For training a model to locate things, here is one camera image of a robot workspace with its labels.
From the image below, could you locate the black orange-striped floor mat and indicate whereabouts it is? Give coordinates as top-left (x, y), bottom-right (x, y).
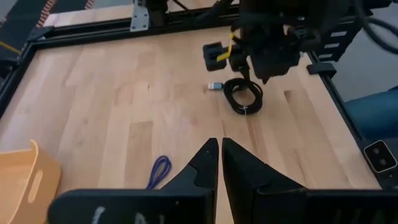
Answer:
top-left (0, 0), bottom-right (96, 60)

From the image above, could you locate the silver metal bracket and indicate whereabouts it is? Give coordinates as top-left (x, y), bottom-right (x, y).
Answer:
top-left (129, 4), bottom-right (150, 32)

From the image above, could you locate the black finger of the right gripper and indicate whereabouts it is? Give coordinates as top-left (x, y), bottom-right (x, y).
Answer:
top-left (240, 49), bottom-right (266, 84)
top-left (263, 45), bottom-right (301, 85)

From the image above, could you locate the black USB-C cable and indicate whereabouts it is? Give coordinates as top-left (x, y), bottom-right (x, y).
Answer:
top-left (207, 77), bottom-right (264, 116)

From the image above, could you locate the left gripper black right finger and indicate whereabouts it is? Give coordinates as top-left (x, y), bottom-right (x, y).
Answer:
top-left (221, 137), bottom-right (307, 224)

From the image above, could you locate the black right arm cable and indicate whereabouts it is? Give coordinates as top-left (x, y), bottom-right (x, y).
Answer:
top-left (354, 0), bottom-right (398, 54)

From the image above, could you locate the silver table-level camera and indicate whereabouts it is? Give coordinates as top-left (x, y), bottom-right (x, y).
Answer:
top-left (363, 139), bottom-right (398, 174)

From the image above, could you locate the black aluminium table frame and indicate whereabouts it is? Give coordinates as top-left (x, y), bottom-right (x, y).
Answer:
top-left (0, 0), bottom-right (398, 190)

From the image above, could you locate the yellow plastic bin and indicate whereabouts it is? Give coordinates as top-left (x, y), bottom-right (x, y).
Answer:
top-left (0, 139), bottom-right (62, 224)

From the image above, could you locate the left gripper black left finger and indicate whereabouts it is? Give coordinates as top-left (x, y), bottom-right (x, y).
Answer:
top-left (160, 138), bottom-right (220, 224)

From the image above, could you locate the long yellow cable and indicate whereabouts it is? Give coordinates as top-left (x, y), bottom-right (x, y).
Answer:
top-left (0, 41), bottom-right (21, 55)

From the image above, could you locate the person's leg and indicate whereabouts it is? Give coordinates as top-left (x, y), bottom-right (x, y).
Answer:
top-left (344, 86), bottom-right (398, 141)

